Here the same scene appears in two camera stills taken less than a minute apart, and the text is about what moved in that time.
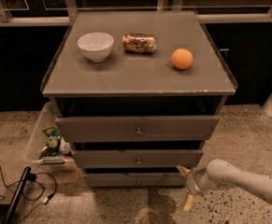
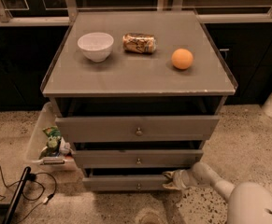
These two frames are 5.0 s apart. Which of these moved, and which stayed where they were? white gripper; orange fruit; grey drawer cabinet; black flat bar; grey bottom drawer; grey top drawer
Moved: white gripper; grey bottom drawer
Stayed: grey top drawer; grey drawer cabinet; black flat bar; orange fruit
